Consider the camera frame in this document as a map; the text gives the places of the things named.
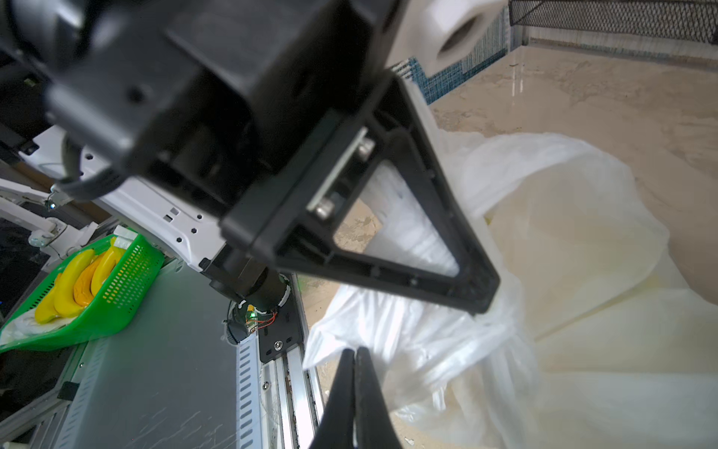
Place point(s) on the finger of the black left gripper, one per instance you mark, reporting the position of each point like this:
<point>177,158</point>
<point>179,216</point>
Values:
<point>381,224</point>

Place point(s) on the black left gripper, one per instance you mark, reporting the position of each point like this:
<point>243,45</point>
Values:
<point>200,97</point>

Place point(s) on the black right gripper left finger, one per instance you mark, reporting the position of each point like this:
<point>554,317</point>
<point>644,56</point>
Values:
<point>336,427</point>

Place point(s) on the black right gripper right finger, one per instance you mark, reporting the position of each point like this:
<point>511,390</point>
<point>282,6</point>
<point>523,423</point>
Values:
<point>373,426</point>

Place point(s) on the white plastic bag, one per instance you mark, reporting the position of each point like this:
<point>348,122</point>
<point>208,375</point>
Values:
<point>594,339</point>

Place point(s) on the green plastic basket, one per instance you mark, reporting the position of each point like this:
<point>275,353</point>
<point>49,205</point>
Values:
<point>111,311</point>

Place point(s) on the yellow bananas in green basket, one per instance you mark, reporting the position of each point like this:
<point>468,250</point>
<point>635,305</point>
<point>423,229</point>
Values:
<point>75,288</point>

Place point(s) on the aluminium front rail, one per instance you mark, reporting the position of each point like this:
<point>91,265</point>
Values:
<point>279,403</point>

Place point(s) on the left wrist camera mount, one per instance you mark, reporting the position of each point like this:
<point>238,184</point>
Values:
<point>439,33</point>

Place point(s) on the black wire mesh shelf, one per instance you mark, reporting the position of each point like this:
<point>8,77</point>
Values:
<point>694,21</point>

